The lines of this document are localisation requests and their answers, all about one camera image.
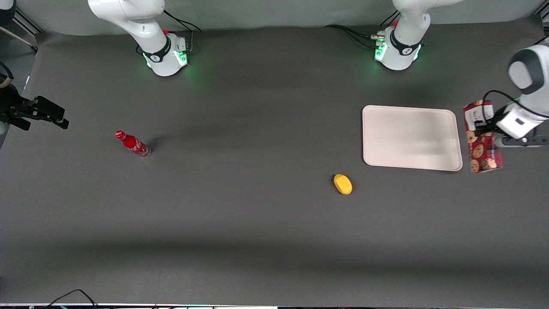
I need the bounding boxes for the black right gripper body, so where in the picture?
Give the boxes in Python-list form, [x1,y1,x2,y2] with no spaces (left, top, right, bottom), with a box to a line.
[0,84,23,126]

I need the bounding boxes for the red cookie box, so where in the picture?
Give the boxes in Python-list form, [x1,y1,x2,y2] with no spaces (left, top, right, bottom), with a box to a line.
[463,100,503,174]

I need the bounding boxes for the beige plastic tray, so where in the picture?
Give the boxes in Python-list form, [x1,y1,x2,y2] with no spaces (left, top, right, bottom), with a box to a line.
[362,105,464,172]

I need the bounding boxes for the red cola bottle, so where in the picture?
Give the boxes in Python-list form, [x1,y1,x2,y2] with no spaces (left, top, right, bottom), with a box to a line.
[115,130,152,159]

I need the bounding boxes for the yellow mango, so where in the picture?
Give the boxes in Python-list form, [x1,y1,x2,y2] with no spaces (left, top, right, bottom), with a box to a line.
[333,173,353,196]

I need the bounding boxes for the dark grey table cover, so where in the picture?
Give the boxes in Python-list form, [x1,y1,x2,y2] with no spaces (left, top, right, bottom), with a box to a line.
[0,19,549,308]

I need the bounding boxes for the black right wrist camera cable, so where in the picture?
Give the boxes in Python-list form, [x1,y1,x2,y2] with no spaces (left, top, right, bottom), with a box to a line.
[0,61,15,89]

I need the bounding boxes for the black metal stand frame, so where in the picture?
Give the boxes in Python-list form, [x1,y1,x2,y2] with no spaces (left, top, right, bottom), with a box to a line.
[0,8,44,55]

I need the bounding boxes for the black base cable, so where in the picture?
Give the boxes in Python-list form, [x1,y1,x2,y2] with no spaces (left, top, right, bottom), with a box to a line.
[341,28,382,49]
[324,24,380,40]
[381,9,401,26]
[162,9,203,33]

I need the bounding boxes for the black thin cable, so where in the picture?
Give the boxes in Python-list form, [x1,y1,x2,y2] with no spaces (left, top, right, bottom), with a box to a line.
[42,289,100,309]

